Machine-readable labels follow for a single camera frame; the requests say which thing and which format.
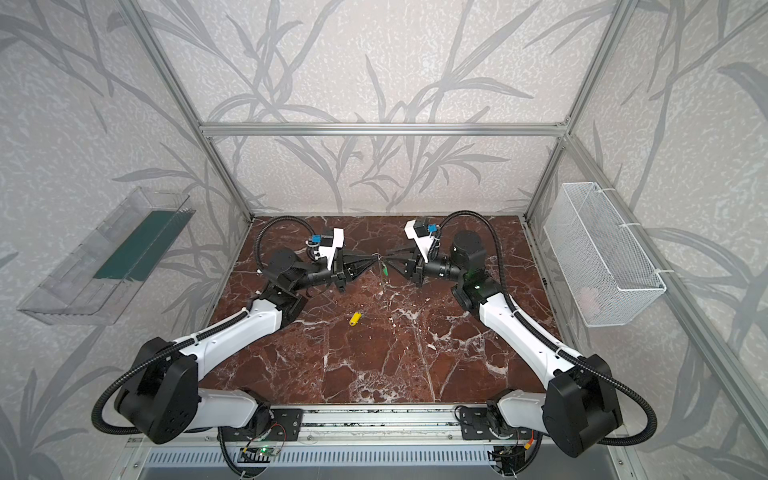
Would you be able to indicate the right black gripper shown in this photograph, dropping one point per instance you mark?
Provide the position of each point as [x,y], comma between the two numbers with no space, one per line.
[417,268]

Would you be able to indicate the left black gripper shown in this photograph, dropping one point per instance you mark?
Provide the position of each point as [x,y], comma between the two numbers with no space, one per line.
[342,271]

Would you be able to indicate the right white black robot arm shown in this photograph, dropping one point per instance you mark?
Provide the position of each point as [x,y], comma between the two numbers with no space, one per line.
[578,409]

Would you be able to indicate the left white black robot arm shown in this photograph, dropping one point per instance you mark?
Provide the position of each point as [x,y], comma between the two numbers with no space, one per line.
[161,396]

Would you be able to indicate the yellow capped key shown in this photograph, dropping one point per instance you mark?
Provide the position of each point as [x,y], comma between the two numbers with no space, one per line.
[356,318]

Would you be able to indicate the pink object in basket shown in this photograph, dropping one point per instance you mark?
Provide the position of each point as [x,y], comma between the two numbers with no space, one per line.
[589,302]

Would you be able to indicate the green circuit board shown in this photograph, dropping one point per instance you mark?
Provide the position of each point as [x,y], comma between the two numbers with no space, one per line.
[258,455]

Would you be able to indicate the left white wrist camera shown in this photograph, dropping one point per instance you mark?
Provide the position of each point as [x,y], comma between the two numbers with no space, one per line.
[324,247]

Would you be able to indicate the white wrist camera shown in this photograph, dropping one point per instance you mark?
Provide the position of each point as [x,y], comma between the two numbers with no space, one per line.
[324,247]
[425,235]

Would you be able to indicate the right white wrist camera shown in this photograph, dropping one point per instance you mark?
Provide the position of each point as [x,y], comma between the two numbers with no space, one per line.
[425,235]

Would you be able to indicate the aluminium mounting rail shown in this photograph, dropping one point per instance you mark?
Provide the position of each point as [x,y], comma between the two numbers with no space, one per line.
[387,424]

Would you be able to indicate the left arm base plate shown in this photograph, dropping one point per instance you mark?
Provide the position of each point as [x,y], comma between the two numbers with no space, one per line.
[281,424]

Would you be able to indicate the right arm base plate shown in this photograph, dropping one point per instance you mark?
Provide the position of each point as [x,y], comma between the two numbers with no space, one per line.
[475,424]

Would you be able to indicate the white wire mesh basket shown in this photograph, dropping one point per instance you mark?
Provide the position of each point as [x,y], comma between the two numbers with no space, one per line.
[596,247]

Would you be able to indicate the clear plastic wall tray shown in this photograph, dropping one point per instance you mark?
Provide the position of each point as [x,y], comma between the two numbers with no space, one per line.
[96,282]

